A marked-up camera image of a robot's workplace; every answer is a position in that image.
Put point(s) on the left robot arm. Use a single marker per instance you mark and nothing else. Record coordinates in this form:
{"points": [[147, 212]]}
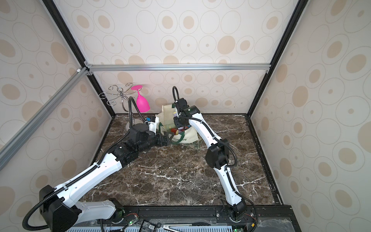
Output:
{"points": [[59, 208]]}

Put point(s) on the horizontal aluminium rail back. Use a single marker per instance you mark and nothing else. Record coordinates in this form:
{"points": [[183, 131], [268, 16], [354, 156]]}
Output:
{"points": [[178, 67]]}

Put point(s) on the cream canvas tote bag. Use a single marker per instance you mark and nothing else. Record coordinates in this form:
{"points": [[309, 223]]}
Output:
{"points": [[181, 135]]}

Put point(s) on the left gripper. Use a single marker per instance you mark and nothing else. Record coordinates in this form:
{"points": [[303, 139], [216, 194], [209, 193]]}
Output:
{"points": [[161, 141]]}

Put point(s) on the aluminium rail left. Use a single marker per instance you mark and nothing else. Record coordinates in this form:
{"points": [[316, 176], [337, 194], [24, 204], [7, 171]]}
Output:
{"points": [[23, 135]]}

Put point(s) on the chrome wine glass rack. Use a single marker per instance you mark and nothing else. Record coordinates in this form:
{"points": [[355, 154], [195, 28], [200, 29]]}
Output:
{"points": [[117, 95]]}

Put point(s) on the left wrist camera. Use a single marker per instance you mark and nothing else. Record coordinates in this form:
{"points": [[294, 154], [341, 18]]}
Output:
{"points": [[152, 122]]}

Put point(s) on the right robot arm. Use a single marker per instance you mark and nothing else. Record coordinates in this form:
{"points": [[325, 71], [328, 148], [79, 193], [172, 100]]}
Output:
{"points": [[220, 157]]}

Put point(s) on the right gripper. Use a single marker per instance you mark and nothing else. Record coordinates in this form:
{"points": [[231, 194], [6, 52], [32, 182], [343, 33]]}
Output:
{"points": [[177, 124]]}

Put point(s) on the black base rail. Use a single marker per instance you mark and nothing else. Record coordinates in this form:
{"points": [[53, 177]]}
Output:
{"points": [[268, 218]]}

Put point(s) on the pink plastic wine glass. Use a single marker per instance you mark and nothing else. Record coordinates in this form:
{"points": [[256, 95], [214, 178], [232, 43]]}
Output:
{"points": [[142, 102]]}

